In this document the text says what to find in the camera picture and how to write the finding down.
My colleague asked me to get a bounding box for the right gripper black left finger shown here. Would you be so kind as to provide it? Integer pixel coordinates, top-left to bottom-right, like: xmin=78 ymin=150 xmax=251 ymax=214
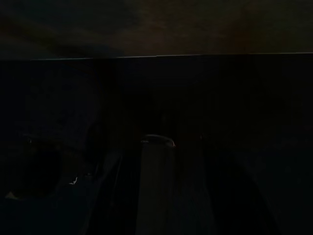
xmin=83 ymin=146 xmax=140 ymax=235

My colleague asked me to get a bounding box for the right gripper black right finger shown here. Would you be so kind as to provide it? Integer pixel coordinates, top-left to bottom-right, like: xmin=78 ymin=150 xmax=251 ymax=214
xmin=199 ymin=136 xmax=260 ymax=235

